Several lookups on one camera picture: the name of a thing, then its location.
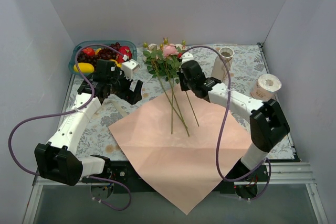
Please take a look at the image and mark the peach bud flower stem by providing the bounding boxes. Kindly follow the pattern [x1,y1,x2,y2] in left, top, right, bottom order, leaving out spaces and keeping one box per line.
[156,49,174,134]

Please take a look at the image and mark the pink rose flower stem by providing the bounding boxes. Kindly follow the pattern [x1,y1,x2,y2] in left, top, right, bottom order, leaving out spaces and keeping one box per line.
[155,38,189,134]

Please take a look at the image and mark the white rose flower stem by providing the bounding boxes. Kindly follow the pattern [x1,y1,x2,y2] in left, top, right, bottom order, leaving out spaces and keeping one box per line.
[142,41,190,137]

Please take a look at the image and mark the pink wrapping paper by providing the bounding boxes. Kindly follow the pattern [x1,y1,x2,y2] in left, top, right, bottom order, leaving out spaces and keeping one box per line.
[109,87,251,214]

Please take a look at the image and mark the beige printed ribbon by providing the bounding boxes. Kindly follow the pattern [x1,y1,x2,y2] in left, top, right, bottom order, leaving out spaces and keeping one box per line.
[102,100,128,118]

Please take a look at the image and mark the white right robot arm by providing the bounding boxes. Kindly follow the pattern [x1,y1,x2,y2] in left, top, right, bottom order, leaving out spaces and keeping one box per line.
[110,60,290,185]

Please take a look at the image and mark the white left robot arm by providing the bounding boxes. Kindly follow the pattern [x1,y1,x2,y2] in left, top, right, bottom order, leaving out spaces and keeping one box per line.
[34,59,143,186]

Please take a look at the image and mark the white ribbed ceramic vase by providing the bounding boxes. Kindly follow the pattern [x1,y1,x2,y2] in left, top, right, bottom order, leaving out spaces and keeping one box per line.
[211,47,235,84]

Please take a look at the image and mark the yellow lemon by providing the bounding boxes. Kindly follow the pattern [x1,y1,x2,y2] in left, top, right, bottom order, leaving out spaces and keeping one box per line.
[110,59,121,68]

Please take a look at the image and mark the dark purple grapes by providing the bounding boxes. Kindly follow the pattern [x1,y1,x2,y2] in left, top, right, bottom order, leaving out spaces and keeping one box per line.
[77,47,118,67]

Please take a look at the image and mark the red dragon fruit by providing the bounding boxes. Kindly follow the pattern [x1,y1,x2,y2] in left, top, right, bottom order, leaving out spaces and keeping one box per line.
[117,46,132,63]

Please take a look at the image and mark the yellow mango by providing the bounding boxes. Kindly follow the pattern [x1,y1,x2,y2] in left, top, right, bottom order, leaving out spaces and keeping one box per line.
[73,62,95,74]

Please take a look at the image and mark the red apple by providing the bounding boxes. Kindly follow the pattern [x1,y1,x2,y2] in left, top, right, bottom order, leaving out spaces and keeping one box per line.
[82,47,96,57]

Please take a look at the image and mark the teal plastic fruit basket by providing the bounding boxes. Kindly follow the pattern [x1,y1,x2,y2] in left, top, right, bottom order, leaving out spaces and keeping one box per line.
[68,40,138,75]

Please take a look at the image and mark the floral patterned table mat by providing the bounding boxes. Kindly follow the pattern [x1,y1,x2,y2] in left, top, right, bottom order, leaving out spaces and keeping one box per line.
[54,44,296,162]

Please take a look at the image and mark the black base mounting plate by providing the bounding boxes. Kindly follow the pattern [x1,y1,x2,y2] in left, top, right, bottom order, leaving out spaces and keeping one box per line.
[98,161,269,197]

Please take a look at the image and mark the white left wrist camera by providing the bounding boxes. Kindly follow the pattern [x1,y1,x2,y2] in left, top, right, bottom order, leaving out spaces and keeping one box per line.
[121,59,140,80]

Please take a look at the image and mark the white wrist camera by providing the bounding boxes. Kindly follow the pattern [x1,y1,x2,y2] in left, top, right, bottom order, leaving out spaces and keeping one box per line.
[178,52,194,64]
[121,59,140,80]

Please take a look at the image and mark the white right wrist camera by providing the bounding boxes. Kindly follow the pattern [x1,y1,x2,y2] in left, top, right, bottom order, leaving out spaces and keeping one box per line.
[178,52,194,64]

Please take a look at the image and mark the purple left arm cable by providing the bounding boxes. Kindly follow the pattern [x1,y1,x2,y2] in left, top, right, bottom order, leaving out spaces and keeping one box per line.
[8,44,132,211]

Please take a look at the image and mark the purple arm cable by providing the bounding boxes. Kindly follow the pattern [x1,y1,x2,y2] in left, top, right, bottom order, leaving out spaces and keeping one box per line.
[8,44,132,211]
[181,45,271,202]

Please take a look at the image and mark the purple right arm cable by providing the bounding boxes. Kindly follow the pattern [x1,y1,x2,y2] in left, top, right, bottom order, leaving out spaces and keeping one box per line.
[181,45,271,202]

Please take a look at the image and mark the aluminium frame rail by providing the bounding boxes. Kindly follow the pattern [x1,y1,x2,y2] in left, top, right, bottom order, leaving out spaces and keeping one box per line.
[33,162,316,186]

